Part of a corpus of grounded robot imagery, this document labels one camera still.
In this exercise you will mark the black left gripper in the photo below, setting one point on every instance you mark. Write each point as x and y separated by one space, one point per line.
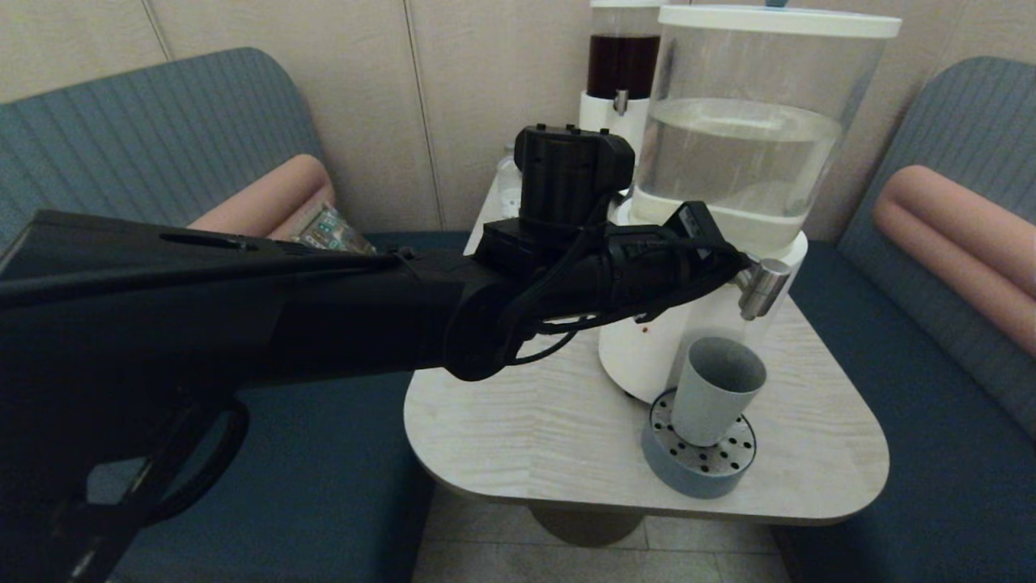
655 267

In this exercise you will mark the metal water dispenser tap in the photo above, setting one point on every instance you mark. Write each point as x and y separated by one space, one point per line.
769 291

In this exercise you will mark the grey plastic cup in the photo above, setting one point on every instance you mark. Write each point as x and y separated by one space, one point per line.
712 403

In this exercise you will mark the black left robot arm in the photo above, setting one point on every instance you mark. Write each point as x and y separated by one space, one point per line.
202 324

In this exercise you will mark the clear water dispenser white base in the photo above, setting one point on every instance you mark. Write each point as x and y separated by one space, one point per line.
728 162

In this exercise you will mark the pink bolster cushion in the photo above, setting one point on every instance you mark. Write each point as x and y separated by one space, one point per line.
275 194
955 235

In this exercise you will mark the large blue perforated drip tray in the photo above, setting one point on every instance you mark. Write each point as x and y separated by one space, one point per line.
688 478

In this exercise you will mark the dark drink dispenser white base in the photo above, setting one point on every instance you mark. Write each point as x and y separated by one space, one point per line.
619 65

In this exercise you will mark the clear bottle with label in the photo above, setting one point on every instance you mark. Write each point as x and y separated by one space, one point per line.
507 190

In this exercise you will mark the teal upholstered bench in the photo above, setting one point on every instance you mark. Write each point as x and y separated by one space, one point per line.
121 138
931 453

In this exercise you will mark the clear printed snack packet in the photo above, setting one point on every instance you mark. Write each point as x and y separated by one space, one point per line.
324 231

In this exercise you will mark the gold table pedestal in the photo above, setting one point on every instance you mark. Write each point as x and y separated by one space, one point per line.
583 526

